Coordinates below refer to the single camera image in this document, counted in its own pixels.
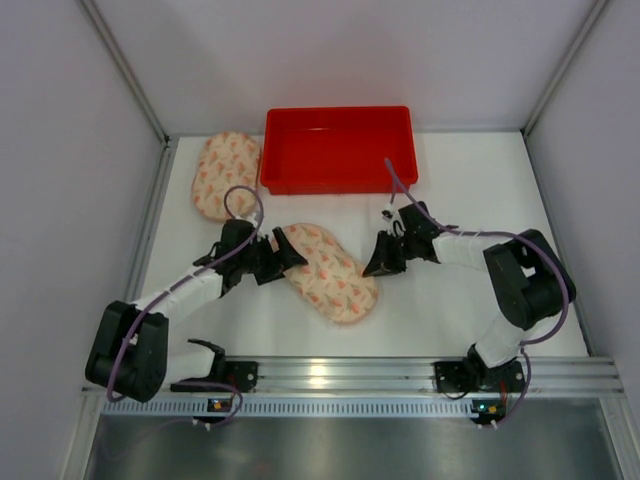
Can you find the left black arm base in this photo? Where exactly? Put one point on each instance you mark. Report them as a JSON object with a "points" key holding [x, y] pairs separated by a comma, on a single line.
{"points": [[241, 375]]}

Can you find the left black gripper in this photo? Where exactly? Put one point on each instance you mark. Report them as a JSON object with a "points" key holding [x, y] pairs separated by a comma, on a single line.
{"points": [[270, 260]]}

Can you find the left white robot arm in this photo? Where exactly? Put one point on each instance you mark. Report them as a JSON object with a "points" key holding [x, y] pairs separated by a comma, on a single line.
{"points": [[131, 356]]}

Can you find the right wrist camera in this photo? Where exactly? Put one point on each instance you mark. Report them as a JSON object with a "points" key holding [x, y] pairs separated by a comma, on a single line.
{"points": [[391, 216]]}

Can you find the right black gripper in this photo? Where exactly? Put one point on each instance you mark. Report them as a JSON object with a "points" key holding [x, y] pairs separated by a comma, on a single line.
{"points": [[396, 247]]}

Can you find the red plastic bin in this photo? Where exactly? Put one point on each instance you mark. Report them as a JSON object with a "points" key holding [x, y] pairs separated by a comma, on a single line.
{"points": [[337, 150]]}

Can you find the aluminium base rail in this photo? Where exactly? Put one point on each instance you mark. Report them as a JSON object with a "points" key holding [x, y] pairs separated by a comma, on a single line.
{"points": [[369, 387]]}

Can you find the pink floral laundry bag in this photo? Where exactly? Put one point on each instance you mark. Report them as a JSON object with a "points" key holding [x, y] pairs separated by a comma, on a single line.
{"points": [[331, 281], [226, 160]]}

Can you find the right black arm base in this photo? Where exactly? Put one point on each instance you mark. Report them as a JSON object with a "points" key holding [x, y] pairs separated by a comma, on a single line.
{"points": [[458, 378]]}

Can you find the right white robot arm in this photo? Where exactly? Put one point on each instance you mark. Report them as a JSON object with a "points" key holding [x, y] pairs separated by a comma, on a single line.
{"points": [[529, 281]]}

